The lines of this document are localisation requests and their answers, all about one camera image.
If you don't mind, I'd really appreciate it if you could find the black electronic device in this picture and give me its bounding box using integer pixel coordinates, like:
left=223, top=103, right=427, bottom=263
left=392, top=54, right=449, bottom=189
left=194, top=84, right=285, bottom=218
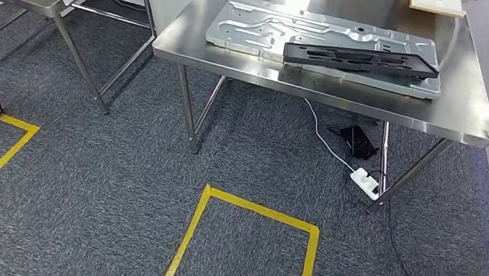
left=323, top=121, right=383, bottom=163

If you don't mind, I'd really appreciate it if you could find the white power strip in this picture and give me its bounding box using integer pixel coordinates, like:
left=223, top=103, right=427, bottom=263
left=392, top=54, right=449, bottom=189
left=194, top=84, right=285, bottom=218
left=347, top=166, right=384, bottom=202

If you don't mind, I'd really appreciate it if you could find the stamped grey metal plate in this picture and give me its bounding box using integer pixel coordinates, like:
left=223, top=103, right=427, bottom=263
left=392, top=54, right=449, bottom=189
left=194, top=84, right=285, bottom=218
left=200, top=0, right=451, bottom=102

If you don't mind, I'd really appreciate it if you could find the black plastic panel part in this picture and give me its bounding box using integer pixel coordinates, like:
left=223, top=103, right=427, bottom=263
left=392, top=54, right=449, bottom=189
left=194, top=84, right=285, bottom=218
left=281, top=38, right=441, bottom=85

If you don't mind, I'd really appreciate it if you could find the white power cable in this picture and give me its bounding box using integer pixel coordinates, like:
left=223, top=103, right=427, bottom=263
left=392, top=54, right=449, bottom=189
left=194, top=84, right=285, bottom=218
left=295, top=98, right=365, bottom=173

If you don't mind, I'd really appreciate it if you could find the black floor cable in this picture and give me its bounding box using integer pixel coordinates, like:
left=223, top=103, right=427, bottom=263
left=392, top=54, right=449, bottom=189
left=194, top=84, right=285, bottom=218
left=356, top=168, right=483, bottom=276

